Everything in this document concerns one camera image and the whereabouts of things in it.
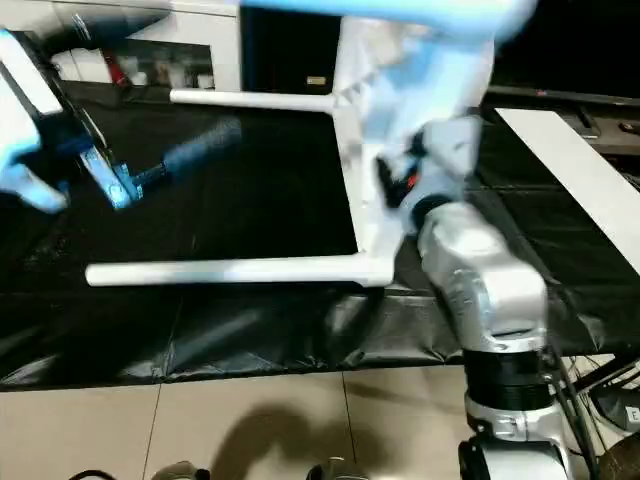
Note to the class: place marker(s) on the white cabinet with glass doors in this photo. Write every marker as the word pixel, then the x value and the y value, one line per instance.
pixel 190 45

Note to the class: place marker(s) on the white flat board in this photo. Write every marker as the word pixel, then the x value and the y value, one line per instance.
pixel 580 170

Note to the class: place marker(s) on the black box with yellow label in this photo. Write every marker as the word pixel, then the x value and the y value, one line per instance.
pixel 290 45

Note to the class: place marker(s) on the black stand leg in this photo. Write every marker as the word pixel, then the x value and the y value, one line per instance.
pixel 600 365

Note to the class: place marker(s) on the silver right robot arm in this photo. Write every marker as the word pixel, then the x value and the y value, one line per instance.
pixel 490 290

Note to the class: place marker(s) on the small red bottle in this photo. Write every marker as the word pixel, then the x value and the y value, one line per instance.
pixel 118 70

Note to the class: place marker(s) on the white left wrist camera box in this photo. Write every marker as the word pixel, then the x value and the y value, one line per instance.
pixel 25 95

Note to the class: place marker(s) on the dark grey robot foot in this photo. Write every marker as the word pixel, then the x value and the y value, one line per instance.
pixel 338 470
pixel 180 471

